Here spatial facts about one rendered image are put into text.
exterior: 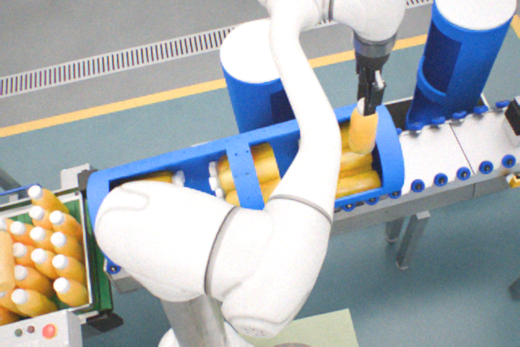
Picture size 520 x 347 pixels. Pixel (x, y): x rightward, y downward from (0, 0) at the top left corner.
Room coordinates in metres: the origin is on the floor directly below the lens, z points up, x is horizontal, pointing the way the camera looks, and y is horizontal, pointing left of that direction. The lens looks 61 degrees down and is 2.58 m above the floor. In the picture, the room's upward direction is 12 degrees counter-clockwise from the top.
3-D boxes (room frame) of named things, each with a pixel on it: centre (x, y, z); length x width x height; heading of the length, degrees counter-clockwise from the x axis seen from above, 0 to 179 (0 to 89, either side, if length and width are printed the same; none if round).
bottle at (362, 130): (0.72, -0.27, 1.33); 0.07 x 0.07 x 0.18
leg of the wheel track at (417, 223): (0.72, -0.53, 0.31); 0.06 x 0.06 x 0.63; 3
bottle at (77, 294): (0.56, 0.63, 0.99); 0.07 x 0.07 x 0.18
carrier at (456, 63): (1.31, -0.86, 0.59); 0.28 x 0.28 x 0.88
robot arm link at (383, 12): (0.73, -0.26, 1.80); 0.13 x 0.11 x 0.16; 60
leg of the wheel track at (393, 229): (0.86, -0.52, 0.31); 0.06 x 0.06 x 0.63; 3
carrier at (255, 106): (1.28, -0.06, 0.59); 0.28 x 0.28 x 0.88
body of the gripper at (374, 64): (0.72, -0.27, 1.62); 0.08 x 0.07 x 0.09; 3
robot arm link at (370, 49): (0.72, -0.27, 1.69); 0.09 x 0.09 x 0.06
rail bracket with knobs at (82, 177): (0.93, 0.58, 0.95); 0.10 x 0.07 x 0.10; 3
